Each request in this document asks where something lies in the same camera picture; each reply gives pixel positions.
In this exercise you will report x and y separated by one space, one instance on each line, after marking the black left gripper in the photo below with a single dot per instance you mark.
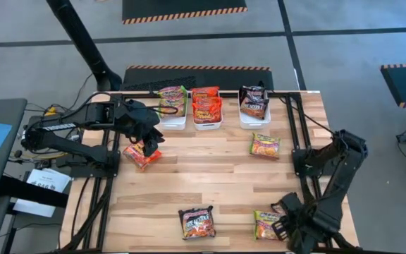
136 118

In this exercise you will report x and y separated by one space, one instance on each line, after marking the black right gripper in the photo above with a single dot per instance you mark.
312 225

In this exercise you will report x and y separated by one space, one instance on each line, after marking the green Maruchan ramen pack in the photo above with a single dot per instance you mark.
173 92
171 107
264 225
265 145

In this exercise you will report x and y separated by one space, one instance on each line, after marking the black Fire Noodle ramen pack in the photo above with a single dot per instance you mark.
197 224
254 92
254 109

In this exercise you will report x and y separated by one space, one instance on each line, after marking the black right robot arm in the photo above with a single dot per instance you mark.
340 180

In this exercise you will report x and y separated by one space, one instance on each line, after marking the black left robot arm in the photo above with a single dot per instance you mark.
65 125

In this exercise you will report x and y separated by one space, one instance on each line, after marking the white plastic bin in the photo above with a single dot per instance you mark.
256 122
175 123
208 126

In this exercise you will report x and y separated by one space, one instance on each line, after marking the yellow power plug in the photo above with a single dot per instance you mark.
50 112

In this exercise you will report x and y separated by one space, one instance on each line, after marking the white paper sheet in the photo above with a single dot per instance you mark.
48 180

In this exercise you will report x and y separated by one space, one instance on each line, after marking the black desk foot bar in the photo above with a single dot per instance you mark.
30 192

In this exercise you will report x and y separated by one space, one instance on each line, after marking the grey desk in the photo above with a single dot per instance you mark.
5 113

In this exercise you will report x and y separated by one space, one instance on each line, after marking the black metal table frame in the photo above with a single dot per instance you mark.
101 229

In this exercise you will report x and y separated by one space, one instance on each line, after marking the black camera stand pole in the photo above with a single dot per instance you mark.
79 39

